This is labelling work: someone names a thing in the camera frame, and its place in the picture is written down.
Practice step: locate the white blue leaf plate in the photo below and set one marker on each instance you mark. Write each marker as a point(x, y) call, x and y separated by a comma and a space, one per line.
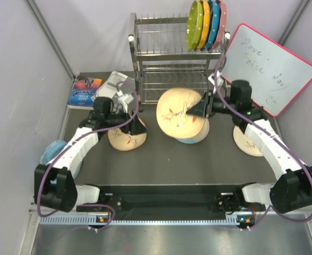
point(199, 137)

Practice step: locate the grey slotted cable duct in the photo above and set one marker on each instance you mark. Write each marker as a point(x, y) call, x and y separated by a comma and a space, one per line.
point(101, 219)

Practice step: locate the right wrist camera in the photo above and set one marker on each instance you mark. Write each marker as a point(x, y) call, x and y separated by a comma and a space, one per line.
point(216, 80)

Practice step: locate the cream green plate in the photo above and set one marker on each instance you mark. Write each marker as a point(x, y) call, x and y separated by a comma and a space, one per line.
point(244, 143)

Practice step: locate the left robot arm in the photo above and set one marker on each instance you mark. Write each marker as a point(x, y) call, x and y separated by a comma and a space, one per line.
point(54, 185)

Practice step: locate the light blue headphones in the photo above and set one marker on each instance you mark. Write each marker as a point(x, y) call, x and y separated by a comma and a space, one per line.
point(52, 152)

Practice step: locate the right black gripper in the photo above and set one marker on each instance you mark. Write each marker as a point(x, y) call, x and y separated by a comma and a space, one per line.
point(199, 109)

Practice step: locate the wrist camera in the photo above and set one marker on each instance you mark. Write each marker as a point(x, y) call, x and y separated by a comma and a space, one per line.
point(216, 80)
point(124, 100)

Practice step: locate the grey white booklet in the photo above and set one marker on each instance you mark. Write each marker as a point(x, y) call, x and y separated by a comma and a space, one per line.
point(115, 81)

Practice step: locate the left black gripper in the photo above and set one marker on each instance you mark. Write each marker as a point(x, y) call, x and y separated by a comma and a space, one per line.
point(134, 126)

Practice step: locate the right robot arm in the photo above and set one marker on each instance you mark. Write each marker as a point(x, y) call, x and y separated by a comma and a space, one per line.
point(293, 187)

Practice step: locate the green polka dot plate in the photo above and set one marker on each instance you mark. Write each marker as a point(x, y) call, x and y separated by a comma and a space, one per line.
point(194, 25)

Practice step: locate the blue polka dot plate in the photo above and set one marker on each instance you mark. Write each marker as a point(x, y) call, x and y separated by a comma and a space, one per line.
point(214, 24)

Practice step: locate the blue orange paperback book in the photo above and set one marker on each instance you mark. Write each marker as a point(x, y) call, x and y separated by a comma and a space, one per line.
point(82, 94)

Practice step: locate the beige bird plate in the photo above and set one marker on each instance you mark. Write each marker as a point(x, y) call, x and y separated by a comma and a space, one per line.
point(126, 141)
point(171, 113)

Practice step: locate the pink polka dot plate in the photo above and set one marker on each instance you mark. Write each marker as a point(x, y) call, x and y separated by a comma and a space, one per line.
point(222, 24)

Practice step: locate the steel two-tier dish rack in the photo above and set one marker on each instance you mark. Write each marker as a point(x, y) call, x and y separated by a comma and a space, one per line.
point(161, 60)

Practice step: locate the pink framed whiteboard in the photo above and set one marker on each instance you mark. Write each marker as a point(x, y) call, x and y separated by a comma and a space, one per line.
point(275, 74)

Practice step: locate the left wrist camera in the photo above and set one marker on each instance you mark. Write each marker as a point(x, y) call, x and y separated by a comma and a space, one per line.
point(124, 100)

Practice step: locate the yellow polka dot plate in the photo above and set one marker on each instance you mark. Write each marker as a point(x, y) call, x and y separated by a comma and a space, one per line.
point(206, 24)

